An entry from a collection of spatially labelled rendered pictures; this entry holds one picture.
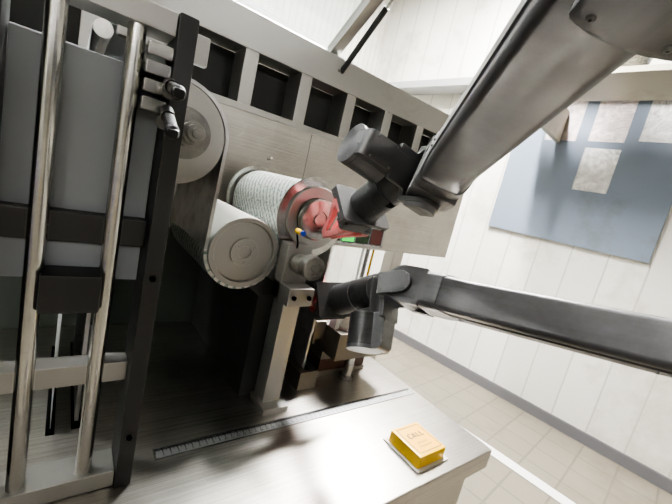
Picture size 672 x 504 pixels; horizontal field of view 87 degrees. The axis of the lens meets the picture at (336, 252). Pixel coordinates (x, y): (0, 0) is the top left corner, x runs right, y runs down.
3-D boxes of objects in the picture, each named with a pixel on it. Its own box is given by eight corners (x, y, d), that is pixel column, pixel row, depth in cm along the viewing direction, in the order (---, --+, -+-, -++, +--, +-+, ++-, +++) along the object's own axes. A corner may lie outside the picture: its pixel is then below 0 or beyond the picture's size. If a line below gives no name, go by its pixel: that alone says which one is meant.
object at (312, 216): (330, 192, 63) (341, 228, 67) (323, 190, 65) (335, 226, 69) (295, 211, 60) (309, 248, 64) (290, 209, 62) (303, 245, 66)
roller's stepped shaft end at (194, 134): (181, 144, 39) (185, 114, 39) (169, 142, 44) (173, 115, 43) (210, 151, 41) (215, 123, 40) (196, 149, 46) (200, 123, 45)
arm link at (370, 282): (397, 278, 61) (372, 267, 58) (394, 317, 58) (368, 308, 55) (369, 285, 66) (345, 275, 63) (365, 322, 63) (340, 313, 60)
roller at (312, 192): (279, 242, 62) (299, 178, 60) (227, 214, 82) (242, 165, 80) (330, 254, 69) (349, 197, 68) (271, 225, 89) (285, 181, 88)
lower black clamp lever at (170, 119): (163, 139, 32) (166, 125, 31) (157, 114, 35) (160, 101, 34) (179, 143, 33) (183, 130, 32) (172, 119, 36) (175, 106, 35)
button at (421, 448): (417, 470, 58) (421, 457, 58) (387, 441, 64) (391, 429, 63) (443, 458, 62) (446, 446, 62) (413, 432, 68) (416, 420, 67)
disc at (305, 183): (266, 249, 61) (291, 165, 60) (265, 248, 62) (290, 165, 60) (332, 262, 71) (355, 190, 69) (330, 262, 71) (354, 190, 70)
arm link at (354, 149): (440, 218, 45) (469, 156, 45) (372, 171, 39) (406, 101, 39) (385, 212, 55) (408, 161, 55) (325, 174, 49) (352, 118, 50)
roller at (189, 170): (108, 172, 46) (121, 57, 44) (96, 158, 65) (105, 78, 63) (216, 191, 55) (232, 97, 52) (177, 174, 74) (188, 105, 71)
